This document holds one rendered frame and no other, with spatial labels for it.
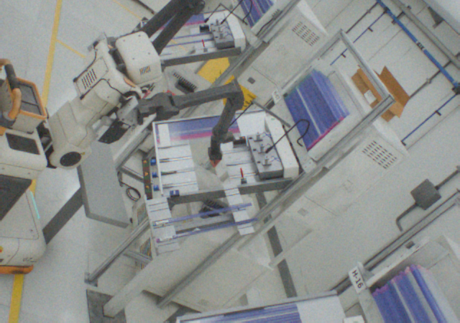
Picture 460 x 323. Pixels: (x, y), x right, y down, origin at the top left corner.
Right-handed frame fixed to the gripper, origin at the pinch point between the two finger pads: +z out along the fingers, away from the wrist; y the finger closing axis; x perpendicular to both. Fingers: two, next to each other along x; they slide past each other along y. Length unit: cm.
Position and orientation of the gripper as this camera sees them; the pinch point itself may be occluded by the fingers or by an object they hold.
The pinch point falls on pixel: (214, 165)
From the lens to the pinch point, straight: 318.9
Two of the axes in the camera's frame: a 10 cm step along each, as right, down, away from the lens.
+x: -9.8, 0.6, -1.8
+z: -0.6, 7.9, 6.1
